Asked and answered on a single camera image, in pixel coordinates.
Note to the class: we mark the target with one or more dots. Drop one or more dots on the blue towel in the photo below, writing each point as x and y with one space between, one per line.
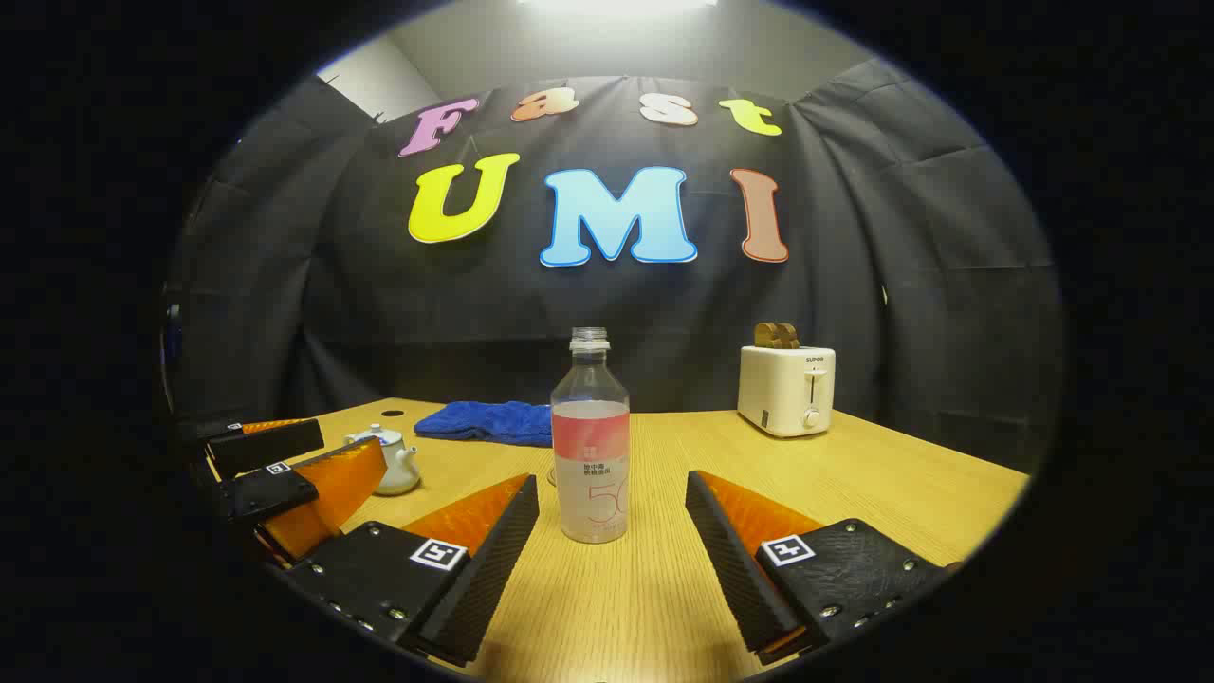
484 422

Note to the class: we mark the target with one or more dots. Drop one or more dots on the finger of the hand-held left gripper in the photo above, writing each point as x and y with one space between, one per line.
266 491
275 446

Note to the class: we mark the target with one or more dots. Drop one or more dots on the brown bread slice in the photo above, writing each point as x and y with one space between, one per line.
764 335
790 336

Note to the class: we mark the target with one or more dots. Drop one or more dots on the white ceramic teacup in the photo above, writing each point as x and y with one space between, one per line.
391 471

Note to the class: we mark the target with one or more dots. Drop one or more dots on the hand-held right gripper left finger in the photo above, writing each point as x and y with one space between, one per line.
493 569

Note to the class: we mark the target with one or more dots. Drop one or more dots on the clear plastic water bottle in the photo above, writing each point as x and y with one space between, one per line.
590 465

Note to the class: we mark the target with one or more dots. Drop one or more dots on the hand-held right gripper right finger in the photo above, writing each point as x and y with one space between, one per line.
735 569

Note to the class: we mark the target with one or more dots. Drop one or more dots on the white toaster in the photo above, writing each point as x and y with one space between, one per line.
782 389

